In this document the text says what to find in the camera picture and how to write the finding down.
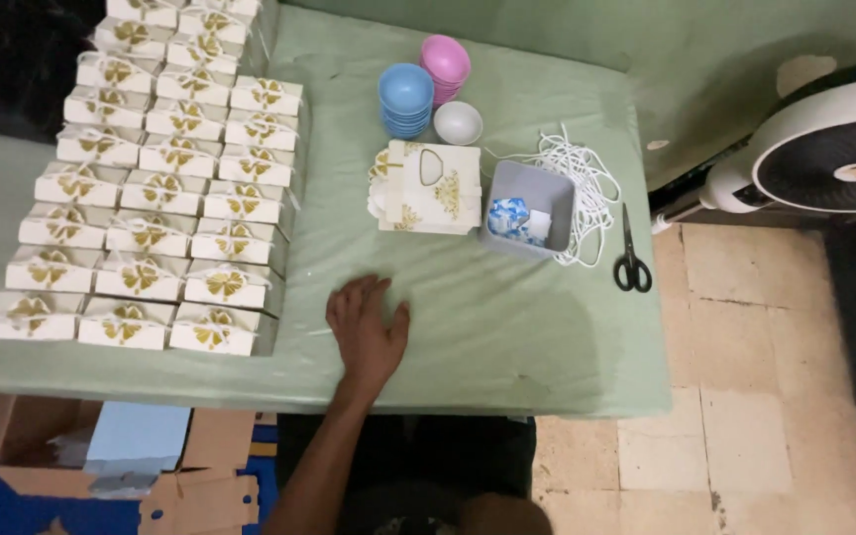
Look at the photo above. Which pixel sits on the blue white packets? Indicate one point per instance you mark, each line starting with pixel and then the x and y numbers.
pixel 513 219

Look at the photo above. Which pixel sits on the stack of blue bowls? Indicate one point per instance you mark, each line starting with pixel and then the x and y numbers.
pixel 405 100

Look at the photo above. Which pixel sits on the person's black shorts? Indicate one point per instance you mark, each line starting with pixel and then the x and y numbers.
pixel 413 461

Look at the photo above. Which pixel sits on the person's left hand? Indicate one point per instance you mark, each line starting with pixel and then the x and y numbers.
pixel 365 338

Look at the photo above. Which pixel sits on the stack of flat folded gift boxes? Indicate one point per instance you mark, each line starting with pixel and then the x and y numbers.
pixel 428 189

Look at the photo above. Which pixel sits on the grey plastic container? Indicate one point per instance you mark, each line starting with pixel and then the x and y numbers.
pixel 539 197

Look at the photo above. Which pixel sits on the black scissors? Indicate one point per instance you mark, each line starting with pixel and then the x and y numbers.
pixel 630 260

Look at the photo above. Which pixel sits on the brown cardboard carton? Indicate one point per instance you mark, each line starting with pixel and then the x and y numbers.
pixel 197 475

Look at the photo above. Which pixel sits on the green tablecloth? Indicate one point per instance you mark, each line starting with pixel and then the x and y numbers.
pixel 472 327

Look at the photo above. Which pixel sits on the white bowl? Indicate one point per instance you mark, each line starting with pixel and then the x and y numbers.
pixel 458 123

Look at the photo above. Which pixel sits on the white black fan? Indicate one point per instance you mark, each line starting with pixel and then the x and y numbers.
pixel 822 160

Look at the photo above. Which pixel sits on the black cloth heap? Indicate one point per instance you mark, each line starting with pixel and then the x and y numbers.
pixel 12 59

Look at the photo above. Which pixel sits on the rows of white gold gift boxes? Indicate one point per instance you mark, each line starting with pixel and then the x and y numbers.
pixel 160 178

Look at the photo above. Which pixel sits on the stack of pink bowls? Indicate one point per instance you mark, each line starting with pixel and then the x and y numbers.
pixel 445 67

